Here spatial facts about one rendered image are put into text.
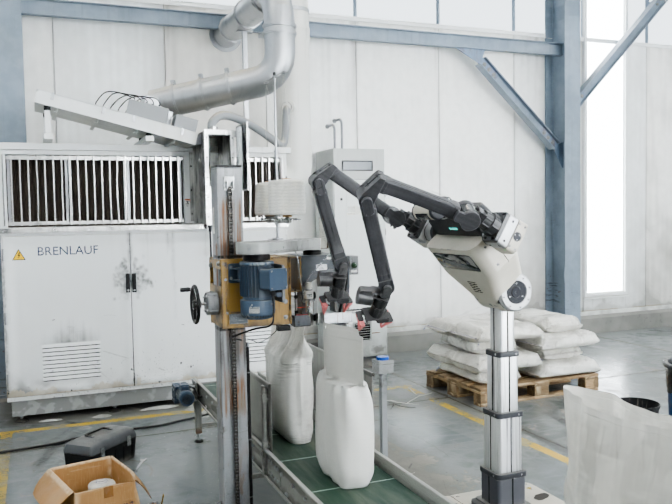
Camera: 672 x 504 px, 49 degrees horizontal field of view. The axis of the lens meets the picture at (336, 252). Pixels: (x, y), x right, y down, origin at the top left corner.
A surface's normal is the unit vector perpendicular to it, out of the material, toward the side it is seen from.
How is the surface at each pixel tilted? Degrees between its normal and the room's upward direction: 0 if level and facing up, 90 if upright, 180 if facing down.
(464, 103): 90
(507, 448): 90
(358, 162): 90
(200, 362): 90
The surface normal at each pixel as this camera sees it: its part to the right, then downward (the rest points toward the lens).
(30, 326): 0.37, 0.04
